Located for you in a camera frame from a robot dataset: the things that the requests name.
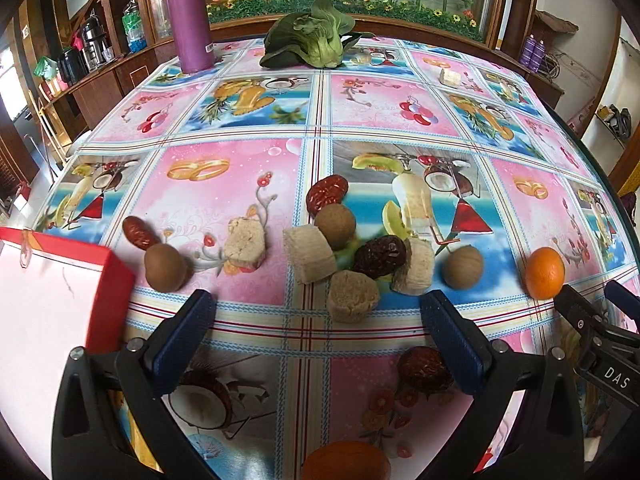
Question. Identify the red jujube top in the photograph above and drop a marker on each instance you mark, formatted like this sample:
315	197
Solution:
327	191

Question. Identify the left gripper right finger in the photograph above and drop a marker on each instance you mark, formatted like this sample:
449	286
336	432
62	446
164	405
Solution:
463	346

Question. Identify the green bok choy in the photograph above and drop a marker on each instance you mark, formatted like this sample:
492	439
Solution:
318	38

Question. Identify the red white box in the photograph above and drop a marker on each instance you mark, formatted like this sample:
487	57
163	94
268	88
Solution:
56	294

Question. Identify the dark jujube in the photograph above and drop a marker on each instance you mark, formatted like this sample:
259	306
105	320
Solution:
380	256
423	369

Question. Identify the purple bottles pair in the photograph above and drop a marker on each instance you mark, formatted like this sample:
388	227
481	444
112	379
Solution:
533	53

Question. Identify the orange tangerine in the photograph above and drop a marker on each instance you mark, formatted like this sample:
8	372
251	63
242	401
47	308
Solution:
347	460
544	273

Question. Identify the black thermos jug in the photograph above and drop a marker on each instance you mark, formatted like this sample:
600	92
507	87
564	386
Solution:
96	49

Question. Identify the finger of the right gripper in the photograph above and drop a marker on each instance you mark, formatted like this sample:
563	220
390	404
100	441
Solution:
587	322
623	311

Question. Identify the small white cube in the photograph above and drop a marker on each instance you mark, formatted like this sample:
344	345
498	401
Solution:
450	78

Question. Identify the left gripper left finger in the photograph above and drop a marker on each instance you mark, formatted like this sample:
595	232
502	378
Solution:
173	344

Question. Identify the purple thermos bottle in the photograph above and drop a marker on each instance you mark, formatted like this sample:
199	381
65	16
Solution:
190	28

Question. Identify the colourful fruit print tablecloth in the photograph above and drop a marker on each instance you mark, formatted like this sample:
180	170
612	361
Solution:
484	164

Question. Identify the brown longan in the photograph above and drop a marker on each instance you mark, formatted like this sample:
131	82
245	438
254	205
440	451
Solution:
337	224
164	268
463	268

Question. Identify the round beige cake piece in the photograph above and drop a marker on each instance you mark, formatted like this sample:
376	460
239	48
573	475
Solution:
352	296

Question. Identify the red jujube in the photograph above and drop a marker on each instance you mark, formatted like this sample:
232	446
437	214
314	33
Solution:
327	191
138	233

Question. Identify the green plastic bottle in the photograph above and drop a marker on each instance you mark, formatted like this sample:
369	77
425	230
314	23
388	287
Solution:
133	27

